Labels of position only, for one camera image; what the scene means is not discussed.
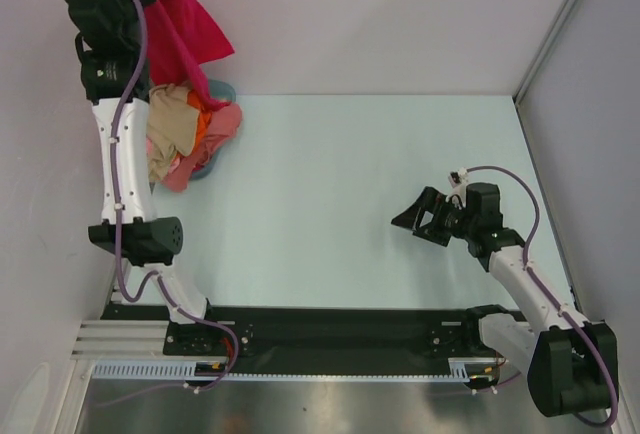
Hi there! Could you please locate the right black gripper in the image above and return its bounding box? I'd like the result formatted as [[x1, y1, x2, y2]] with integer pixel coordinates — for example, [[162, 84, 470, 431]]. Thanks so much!
[[391, 186, 476, 247]]

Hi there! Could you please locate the magenta red t-shirt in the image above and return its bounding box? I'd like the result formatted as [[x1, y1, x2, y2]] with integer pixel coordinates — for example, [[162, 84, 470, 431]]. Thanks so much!
[[144, 0, 234, 111]]

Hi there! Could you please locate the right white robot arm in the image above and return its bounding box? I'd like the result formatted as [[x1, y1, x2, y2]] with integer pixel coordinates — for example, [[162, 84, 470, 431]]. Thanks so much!
[[391, 180, 619, 425]]

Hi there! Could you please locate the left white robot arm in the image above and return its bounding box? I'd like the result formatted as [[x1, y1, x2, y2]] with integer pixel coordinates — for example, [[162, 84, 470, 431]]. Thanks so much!
[[64, 0, 221, 354]]

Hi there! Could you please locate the orange t-shirt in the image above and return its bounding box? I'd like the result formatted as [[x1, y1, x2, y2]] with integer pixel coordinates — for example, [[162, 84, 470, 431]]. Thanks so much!
[[187, 90, 213, 150]]

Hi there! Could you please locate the blue plastic laundry basket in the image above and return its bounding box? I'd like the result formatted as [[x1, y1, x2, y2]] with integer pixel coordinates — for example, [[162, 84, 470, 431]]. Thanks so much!
[[190, 79, 236, 181]]

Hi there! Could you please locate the beige t-shirt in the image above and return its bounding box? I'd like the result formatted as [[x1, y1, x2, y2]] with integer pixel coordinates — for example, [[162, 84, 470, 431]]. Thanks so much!
[[146, 84, 198, 183]]

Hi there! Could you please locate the salmon pink t-shirt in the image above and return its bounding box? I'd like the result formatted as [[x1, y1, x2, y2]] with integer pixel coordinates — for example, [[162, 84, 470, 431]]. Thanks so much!
[[162, 103, 243, 193]]

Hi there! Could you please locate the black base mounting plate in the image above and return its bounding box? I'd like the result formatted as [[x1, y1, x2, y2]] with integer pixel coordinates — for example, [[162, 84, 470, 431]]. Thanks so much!
[[102, 303, 506, 378]]

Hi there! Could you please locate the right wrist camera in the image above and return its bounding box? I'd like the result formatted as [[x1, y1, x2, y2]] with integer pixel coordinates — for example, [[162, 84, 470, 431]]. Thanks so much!
[[446, 168, 469, 209]]

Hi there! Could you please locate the white slotted cable duct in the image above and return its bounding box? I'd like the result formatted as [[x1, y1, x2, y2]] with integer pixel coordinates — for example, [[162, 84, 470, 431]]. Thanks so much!
[[92, 356, 501, 384]]

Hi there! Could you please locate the right corner aluminium post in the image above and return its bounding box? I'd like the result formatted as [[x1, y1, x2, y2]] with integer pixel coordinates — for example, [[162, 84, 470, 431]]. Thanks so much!
[[514, 0, 609, 105]]

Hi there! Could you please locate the aluminium extrusion rail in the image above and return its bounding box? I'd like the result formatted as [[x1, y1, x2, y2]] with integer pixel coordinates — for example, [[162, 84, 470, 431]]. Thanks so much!
[[71, 320, 168, 360]]

